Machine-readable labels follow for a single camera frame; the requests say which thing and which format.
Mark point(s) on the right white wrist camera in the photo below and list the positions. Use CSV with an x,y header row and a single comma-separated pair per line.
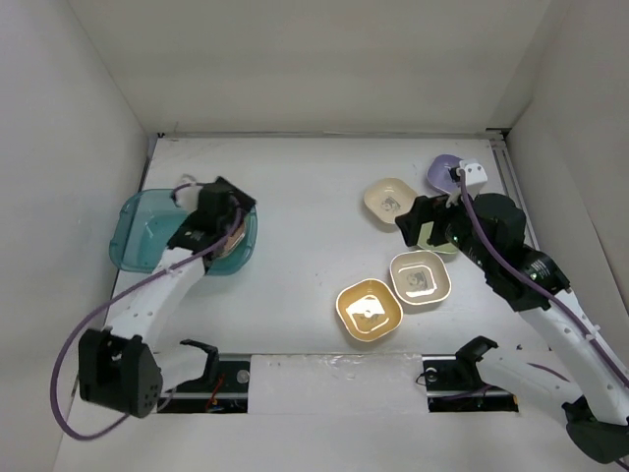
x,y
469,174

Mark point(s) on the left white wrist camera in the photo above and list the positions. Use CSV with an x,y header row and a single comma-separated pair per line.
x,y
185,194

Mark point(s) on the purple plate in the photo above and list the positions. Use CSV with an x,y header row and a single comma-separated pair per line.
x,y
443,176

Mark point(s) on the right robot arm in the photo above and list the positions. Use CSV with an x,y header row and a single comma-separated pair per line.
x,y
489,231

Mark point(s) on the beige plate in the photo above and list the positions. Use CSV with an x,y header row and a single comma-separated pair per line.
x,y
420,280

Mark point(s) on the aluminium rail right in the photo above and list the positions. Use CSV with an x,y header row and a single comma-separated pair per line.
x,y
506,170

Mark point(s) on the brown plate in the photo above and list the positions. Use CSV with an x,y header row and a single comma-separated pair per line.
x,y
232,242

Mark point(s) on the cream plate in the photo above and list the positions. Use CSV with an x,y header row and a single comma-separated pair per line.
x,y
388,198

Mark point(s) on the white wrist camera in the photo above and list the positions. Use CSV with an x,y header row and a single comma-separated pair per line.
x,y
469,174
185,194

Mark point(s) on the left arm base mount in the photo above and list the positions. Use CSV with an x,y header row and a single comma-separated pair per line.
x,y
229,394

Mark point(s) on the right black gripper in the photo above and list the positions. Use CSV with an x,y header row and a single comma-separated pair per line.
x,y
427,208

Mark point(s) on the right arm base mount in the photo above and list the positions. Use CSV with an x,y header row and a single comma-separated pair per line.
x,y
449,390

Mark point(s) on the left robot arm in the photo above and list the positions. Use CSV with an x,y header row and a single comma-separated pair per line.
x,y
120,365

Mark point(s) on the teal transparent plastic bin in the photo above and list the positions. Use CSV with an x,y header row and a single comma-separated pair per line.
x,y
149,219

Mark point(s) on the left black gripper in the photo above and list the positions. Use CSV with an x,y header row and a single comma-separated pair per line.
x,y
238,201

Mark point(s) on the yellow plate front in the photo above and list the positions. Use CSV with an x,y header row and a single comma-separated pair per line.
x,y
369,310

